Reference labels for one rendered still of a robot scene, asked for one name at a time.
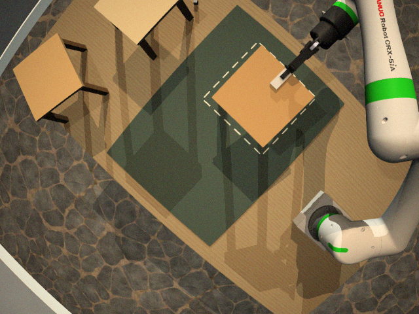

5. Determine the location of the dark green floor mat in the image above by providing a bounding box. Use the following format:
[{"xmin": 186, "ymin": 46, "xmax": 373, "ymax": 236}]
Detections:
[{"xmin": 107, "ymin": 5, "xmax": 344, "ymax": 246}]

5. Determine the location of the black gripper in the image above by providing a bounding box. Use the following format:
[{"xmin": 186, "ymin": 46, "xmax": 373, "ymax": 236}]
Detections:
[{"xmin": 270, "ymin": 20, "xmax": 339, "ymax": 90}]

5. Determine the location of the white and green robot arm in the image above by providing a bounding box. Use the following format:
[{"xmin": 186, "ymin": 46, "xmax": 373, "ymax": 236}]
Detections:
[{"xmin": 308, "ymin": 0, "xmax": 419, "ymax": 265}]

